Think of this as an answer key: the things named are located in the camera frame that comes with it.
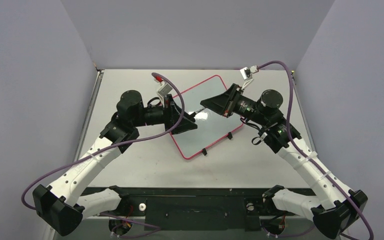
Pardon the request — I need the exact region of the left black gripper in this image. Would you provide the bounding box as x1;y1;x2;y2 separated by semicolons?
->
132;95;198;134

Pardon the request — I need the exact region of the red framed whiteboard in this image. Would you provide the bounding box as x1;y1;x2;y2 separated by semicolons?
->
171;75;243;160

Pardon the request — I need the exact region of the black and white marker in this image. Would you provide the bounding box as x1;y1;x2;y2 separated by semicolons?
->
188;107;206;118

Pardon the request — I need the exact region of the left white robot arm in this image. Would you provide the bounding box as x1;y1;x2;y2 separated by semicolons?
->
32;90;198;236

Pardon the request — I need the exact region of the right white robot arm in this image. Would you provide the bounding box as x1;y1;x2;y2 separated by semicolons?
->
200;84;368;239

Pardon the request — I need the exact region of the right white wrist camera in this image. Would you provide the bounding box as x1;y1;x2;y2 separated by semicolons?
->
239;65;259;91

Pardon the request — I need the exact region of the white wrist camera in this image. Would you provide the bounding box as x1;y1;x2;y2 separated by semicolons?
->
239;65;259;91
153;75;173;106

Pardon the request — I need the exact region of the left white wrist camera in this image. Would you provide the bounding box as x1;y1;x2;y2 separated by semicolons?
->
153;75;173;106

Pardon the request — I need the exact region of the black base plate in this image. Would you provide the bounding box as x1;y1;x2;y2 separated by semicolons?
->
82;187;315;233

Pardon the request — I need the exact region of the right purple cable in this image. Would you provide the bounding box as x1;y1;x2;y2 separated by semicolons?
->
254;60;375;240

